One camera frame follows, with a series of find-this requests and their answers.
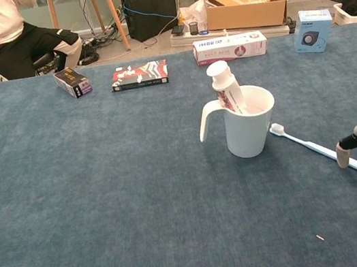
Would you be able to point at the light blue toothbrush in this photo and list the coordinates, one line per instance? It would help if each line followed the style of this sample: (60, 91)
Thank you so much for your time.
(304, 142)

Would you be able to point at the white toothpaste tube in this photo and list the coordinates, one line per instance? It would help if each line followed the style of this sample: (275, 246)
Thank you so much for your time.
(225, 87)

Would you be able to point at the light blue speaker box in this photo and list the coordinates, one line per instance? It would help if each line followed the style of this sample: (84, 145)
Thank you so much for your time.
(313, 32)

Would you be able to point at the white toothpaste carton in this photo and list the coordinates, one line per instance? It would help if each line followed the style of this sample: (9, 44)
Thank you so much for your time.
(229, 47)

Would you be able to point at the red black flat box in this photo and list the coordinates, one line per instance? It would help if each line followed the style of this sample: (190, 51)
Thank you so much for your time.
(140, 74)

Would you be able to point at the white storage bin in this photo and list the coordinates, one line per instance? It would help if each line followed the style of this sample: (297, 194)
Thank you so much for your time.
(348, 17)

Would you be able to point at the tiny pink scrap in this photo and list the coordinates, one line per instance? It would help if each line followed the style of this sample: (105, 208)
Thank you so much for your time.
(319, 237)

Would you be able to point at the white plastic bag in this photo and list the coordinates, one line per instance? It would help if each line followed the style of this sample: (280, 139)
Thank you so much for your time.
(195, 11)

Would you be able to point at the small black device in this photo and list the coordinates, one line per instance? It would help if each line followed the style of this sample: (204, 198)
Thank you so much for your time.
(178, 29)

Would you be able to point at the black computer tower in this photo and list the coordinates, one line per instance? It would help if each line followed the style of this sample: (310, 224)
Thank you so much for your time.
(150, 10)

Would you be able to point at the wooden stand leg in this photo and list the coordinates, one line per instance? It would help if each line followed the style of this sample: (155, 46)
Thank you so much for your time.
(96, 9)
(52, 10)
(117, 23)

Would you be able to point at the blue carpet table mat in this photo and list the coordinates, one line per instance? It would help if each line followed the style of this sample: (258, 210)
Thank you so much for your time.
(105, 188)

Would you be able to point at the small black carton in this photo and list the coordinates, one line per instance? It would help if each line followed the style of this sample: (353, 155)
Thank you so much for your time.
(70, 81)

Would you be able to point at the black swivel stool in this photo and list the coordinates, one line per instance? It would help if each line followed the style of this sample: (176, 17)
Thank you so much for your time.
(45, 62)

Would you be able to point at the seated person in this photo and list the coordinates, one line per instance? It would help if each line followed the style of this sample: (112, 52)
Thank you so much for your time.
(1, 33)

